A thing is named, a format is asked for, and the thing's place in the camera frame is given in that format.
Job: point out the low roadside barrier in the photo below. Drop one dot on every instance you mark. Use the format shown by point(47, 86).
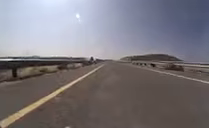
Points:
point(142, 63)

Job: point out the grey asphalt road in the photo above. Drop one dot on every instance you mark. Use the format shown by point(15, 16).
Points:
point(125, 96)

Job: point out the distant hill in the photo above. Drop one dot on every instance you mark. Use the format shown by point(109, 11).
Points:
point(152, 57)

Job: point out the yellow painted line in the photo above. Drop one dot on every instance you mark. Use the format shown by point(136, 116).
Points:
point(42, 101)

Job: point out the dry roadside verge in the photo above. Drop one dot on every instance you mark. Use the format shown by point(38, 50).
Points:
point(32, 71)

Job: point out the metal guardrail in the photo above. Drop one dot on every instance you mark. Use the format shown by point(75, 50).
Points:
point(22, 62)

